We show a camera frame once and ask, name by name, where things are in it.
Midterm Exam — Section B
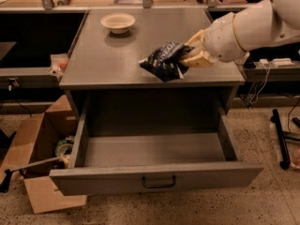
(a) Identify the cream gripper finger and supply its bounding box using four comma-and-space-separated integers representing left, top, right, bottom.
180, 52, 212, 68
186, 30, 206, 48

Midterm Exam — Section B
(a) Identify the blue chip bag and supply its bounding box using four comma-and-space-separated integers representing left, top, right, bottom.
139, 42, 192, 83

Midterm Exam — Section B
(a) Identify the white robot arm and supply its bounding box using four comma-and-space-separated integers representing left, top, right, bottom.
180, 0, 300, 68

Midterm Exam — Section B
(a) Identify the grey drawer cabinet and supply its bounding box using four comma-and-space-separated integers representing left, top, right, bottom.
58, 7, 246, 117

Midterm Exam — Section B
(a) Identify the open grey top drawer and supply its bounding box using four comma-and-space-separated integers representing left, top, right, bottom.
50, 90, 263, 195

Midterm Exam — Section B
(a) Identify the plastic bag with red item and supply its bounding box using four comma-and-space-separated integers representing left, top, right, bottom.
47, 53, 68, 77

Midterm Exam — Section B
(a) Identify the white power strip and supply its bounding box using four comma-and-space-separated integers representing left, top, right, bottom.
271, 58, 293, 68

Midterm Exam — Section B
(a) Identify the white paper bowl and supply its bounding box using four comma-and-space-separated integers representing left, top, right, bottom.
100, 13, 136, 34

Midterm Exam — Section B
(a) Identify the black stand leg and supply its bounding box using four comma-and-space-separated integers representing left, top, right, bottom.
271, 109, 291, 170

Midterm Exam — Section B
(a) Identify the tape roll in box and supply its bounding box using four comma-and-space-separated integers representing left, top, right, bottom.
55, 136, 74, 167

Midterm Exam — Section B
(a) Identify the open cardboard box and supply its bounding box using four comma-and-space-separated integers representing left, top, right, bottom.
0, 96, 87, 214

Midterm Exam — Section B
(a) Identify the grey reacher grabber tool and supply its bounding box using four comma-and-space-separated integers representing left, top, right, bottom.
0, 157, 59, 193

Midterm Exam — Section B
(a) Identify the black drawer handle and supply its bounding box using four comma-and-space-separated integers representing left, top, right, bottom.
142, 175, 176, 189

